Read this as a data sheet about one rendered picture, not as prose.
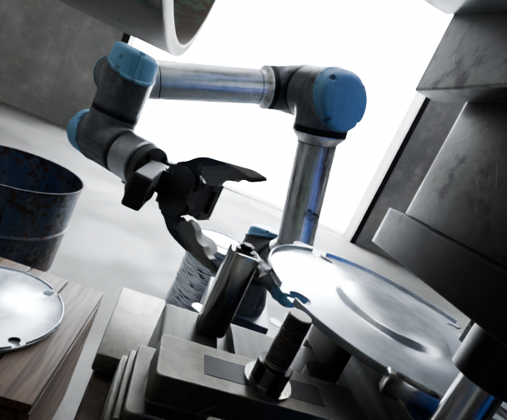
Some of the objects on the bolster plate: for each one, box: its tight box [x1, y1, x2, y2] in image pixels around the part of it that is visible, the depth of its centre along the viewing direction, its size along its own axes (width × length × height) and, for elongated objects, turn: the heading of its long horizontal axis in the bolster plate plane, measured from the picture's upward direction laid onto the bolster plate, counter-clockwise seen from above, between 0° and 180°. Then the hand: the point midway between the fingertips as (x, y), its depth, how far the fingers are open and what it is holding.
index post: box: [197, 243, 260, 338], centre depth 37 cm, size 3×3×10 cm
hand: (240, 227), depth 49 cm, fingers open, 14 cm apart
